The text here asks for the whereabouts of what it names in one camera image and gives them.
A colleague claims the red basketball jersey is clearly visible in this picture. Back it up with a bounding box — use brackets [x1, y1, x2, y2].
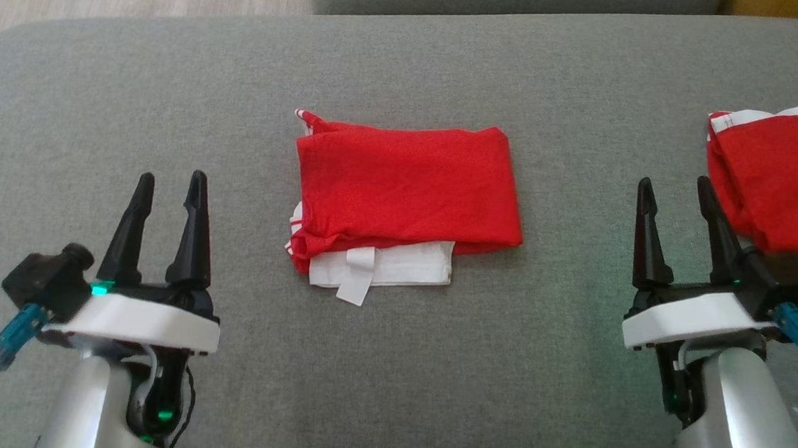
[278, 106, 534, 320]

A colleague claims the grey sofa seat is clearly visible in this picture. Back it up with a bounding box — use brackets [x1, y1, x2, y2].
[0, 0, 798, 448]

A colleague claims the red shorts white trim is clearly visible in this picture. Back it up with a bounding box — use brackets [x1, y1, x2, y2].
[695, 79, 798, 261]

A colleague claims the left black cable blue plug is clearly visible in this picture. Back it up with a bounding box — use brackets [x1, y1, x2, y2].
[0, 300, 51, 448]

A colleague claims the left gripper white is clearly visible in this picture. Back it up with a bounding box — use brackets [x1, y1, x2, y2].
[42, 159, 234, 356]

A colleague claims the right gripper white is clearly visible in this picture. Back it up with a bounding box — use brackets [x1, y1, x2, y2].
[619, 170, 789, 363]

